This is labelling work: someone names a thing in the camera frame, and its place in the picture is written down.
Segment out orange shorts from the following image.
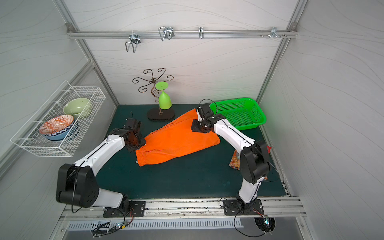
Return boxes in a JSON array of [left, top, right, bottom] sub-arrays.
[[136, 110, 221, 167]]

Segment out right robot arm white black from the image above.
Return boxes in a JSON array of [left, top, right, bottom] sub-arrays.
[[191, 104, 271, 204]]

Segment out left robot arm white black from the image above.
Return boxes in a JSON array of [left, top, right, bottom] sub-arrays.
[[56, 119, 146, 208]]

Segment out dark metal scroll cup stand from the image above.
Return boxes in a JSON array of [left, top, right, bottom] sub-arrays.
[[132, 68, 175, 121]]

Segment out green plastic basket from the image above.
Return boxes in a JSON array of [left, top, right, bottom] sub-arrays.
[[210, 98, 267, 131]]

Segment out green plastic goblet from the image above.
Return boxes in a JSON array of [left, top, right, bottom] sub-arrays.
[[155, 82, 172, 110]]

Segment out red snack packet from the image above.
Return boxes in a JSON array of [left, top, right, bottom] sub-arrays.
[[229, 145, 271, 184]]

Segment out pale green bowl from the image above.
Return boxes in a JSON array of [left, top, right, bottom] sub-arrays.
[[63, 98, 93, 120]]

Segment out blue bowl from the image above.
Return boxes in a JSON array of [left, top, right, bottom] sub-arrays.
[[43, 122, 78, 141]]

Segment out orange patterned bowl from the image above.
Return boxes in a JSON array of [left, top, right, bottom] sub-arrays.
[[39, 115, 75, 135]]

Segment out small metal hook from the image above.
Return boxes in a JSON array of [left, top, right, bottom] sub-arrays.
[[198, 27, 204, 39]]

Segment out double metal hook middle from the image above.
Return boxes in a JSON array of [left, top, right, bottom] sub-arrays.
[[158, 27, 175, 42]]

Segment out double metal hook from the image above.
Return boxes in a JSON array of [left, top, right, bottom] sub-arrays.
[[158, 27, 175, 42], [125, 32, 141, 53]]

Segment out double metal hook left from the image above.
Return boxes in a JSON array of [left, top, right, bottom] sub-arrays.
[[125, 32, 141, 53]]

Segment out white vent grille strip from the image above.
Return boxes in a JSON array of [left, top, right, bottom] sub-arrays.
[[67, 218, 244, 231]]

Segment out metal hook right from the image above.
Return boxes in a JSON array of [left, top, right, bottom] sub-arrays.
[[260, 27, 287, 39]]

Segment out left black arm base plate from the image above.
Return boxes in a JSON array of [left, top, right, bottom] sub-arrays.
[[103, 201, 146, 218]]

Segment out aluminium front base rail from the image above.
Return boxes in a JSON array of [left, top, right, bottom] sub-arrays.
[[60, 197, 307, 221]]

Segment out white wire wall basket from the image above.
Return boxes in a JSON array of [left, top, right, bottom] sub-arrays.
[[11, 81, 106, 157]]

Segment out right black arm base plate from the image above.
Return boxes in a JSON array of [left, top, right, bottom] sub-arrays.
[[220, 199, 265, 216]]

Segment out left base cable bundle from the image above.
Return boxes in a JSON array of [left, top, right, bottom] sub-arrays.
[[91, 206, 135, 238]]

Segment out right base black cable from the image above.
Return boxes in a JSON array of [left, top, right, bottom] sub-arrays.
[[233, 209, 268, 238]]

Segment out round floor cable port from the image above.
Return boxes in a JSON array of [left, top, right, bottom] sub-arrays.
[[255, 217, 276, 234]]

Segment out aluminium top rail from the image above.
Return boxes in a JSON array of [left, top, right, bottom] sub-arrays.
[[68, 29, 299, 40]]

